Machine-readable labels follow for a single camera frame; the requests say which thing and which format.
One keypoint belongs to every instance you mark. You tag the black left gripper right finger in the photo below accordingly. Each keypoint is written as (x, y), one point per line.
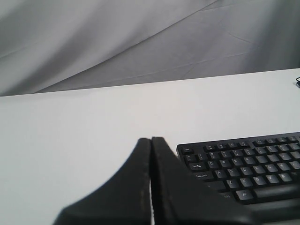
(179, 198)

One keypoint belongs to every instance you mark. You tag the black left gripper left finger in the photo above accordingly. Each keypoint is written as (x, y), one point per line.
(123, 200)

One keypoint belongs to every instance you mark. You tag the black acer keyboard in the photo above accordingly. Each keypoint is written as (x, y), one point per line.
(253, 170)

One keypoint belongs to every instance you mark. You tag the grey backdrop cloth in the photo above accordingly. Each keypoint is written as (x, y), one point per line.
(55, 45)

